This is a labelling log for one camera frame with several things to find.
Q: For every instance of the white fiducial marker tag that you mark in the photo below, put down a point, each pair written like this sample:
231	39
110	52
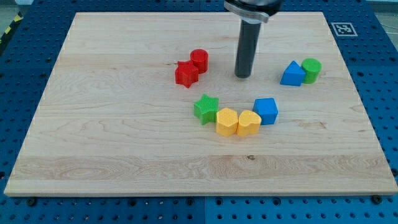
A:
344	29

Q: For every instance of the blue cube block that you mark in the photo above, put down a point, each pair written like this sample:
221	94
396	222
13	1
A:
266	108

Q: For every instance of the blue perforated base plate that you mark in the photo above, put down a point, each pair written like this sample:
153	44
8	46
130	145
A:
29	57

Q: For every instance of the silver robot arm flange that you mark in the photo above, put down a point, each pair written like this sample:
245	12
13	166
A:
254	11

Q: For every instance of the blue triangle block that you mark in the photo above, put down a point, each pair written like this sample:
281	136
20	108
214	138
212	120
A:
293	75

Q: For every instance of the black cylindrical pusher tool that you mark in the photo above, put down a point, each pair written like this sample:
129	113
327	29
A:
248	37

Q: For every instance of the wooden board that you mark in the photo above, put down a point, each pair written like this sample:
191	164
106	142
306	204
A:
112	122

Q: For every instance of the yellow heart block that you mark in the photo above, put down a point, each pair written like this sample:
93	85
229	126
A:
248	123

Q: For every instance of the green star block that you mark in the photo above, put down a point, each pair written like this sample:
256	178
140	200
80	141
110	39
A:
205	109

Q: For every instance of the yellow hexagon block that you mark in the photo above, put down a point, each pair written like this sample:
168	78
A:
226	122

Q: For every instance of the green cylinder block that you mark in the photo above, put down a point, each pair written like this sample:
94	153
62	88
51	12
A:
312	68

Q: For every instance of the red star block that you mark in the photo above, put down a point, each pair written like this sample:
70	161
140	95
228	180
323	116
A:
186	73

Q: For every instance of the red cylinder block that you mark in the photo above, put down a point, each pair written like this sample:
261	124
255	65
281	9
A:
199	57

